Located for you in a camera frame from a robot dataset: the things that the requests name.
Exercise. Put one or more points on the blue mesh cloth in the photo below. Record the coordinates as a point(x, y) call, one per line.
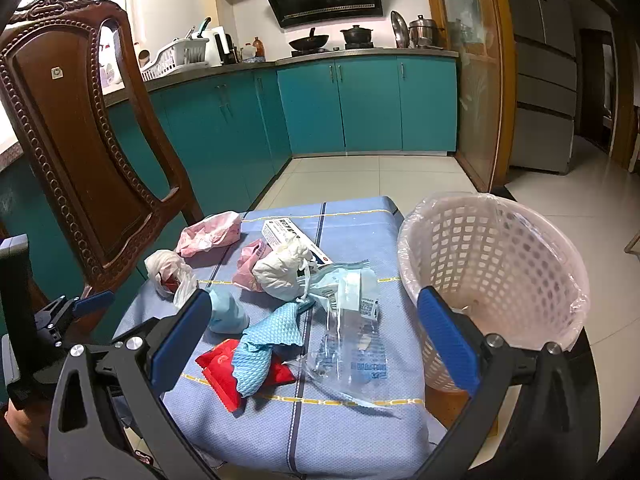
point(260, 355)

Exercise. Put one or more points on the white dish rack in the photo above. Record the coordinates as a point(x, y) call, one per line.
point(175, 57)

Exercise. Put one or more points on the teal white plastic package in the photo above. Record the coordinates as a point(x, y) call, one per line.
point(345, 285)

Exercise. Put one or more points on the red packet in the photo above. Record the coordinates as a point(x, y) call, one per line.
point(220, 367)

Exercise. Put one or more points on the pink wrapper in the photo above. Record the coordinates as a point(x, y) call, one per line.
point(210, 232)
point(245, 267)

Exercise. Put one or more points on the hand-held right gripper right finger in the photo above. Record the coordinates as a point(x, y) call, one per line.
point(447, 342)

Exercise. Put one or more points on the black cooking pot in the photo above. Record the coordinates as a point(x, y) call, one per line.
point(357, 36)

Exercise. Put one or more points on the wooden glass door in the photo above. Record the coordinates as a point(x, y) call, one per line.
point(470, 70)

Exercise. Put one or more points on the grey refrigerator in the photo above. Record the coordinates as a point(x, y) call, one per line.
point(540, 70)

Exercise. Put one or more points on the white cardboard box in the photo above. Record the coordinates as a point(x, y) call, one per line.
point(280, 230)

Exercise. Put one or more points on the light blue face mask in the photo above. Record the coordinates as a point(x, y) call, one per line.
point(227, 312)

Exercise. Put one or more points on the brown bottle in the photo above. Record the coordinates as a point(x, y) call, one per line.
point(258, 49)

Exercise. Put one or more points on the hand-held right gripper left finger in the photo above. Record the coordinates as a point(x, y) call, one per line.
point(182, 342)

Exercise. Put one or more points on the white electric kettle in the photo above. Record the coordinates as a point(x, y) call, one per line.
point(215, 45)

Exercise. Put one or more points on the white tissue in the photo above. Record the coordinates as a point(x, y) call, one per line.
point(280, 270)

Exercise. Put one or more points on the steel pot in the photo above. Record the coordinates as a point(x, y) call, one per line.
point(425, 32)

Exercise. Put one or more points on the carved wooden chair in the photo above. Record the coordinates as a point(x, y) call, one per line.
point(75, 135)

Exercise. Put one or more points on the steel pot lid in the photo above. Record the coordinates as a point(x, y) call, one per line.
point(398, 27)

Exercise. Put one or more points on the black wok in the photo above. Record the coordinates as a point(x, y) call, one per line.
point(309, 40)

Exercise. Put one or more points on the clear plastic bag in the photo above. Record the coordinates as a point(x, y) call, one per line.
point(360, 360)

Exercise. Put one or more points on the white plastic bag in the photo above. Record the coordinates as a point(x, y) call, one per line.
point(165, 262)

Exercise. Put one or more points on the teal kitchen cabinets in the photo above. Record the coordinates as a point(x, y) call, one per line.
point(370, 105)

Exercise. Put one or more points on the gas stove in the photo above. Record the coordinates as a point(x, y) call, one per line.
point(335, 51)

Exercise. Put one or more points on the blue striped table cloth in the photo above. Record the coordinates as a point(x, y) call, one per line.
point(350, 435)

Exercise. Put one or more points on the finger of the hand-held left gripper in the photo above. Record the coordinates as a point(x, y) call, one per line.
point(95, 302)

